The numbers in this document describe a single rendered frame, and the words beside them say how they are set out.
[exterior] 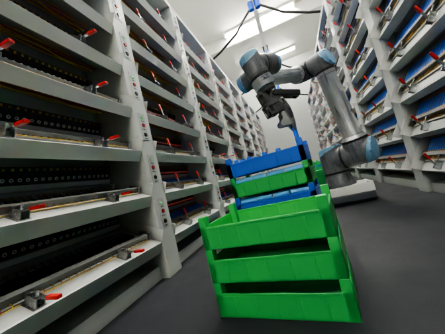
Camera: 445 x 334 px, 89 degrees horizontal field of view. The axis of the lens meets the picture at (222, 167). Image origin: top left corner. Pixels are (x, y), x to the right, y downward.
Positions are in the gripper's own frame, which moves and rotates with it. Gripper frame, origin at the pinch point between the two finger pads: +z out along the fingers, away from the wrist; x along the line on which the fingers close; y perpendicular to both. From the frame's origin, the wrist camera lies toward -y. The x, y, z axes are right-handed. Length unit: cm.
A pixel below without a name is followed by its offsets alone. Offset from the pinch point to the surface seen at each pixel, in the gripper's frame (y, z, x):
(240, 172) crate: 30.1, 5.4, 3.7
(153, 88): 44, -55, -25
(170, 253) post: 71, 21, -7
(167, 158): 55, -18, -22
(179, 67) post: 20, -84, -70
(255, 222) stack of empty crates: 38, 16, 41
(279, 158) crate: 16.2, 7.8, 11.8
